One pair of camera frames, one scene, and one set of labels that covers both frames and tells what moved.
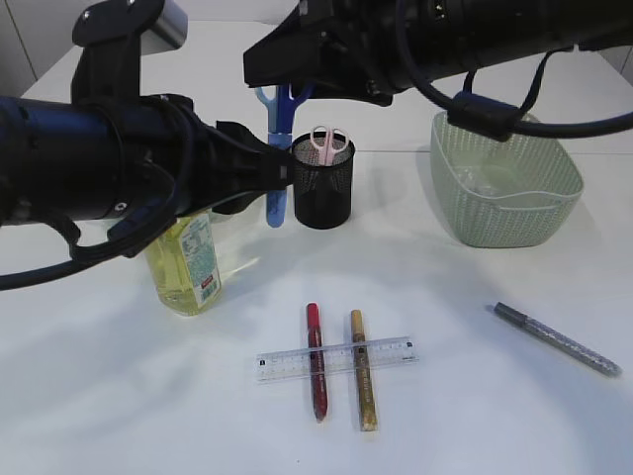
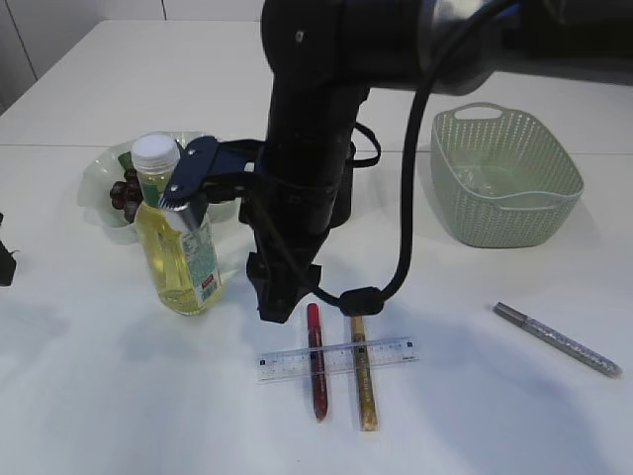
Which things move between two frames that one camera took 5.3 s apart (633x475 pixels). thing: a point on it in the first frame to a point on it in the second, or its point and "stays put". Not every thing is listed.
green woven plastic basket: x=491 y=192 stays put
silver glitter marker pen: x=565 y=343 stays put
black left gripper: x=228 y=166 to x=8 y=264
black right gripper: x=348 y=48 to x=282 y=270
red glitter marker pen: x=316 y=362 stays put
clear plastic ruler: x=286 y=364 stays put
